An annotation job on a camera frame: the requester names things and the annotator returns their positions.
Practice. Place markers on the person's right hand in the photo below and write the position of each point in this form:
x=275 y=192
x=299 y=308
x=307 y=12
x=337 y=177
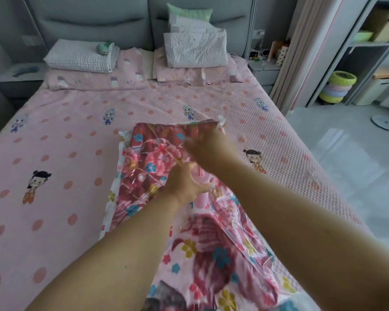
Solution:
x=214 y=150

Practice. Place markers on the person's left hand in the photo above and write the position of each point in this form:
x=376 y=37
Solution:
x=183 y=184

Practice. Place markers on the lilac hand pump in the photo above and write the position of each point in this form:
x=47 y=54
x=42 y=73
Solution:
x=202 y=200

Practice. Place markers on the flower-print plastic storage bag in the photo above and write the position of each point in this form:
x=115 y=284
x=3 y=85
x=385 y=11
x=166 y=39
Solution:
x=107 y=217

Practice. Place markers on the red floral blanket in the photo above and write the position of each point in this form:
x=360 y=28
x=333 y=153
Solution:
x=210 y=265

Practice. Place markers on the person's left forearm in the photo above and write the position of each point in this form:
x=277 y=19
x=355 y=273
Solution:
x=110 y=262

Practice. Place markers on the person's right forearm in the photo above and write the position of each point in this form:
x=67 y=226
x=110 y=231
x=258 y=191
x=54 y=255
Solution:
x=317 y=242

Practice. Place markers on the white lidded bin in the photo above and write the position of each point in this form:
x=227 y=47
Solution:
x=372 y=90

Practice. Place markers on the white bedside cabinet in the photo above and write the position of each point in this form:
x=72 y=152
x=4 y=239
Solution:
x=17 y=89
x=265 y=77

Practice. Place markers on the grey dotted quilt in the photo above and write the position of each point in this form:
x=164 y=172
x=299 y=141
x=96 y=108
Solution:
x=196 y=50

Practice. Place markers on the white black-dotted cylinder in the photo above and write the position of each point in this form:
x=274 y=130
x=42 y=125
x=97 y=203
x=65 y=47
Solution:
x=282 y=56

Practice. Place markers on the white pink curtain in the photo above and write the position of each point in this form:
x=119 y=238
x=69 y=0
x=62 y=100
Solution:
x=300 y=55

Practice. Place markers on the pink cartoon bed sheet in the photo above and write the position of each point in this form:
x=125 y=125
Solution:
x=52 y=148

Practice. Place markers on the pastel striped round stool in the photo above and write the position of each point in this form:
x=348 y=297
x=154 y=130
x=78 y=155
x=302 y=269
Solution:
x=338 y=87

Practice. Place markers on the pale green pillow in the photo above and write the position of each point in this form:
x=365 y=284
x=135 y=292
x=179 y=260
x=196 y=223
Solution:
x=189 y=12

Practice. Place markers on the small teal plush toy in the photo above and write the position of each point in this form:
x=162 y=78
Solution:
x=103 y=49

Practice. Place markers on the white checked folded pillow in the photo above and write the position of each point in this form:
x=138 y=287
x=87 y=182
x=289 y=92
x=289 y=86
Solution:
x=77 y=58

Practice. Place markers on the grey upholstered headboard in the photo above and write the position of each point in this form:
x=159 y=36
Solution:
x=97 y=27

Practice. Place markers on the grey open shelf unit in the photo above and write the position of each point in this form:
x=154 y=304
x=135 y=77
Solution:
x=358 y=58

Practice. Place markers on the round white floor disc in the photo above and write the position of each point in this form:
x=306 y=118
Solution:
x=386 y=123

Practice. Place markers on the green tissue box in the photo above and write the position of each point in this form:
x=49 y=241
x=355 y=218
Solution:
x=363 y=36

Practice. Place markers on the white wall socket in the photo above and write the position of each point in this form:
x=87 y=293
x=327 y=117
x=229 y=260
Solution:
x=258 y=33

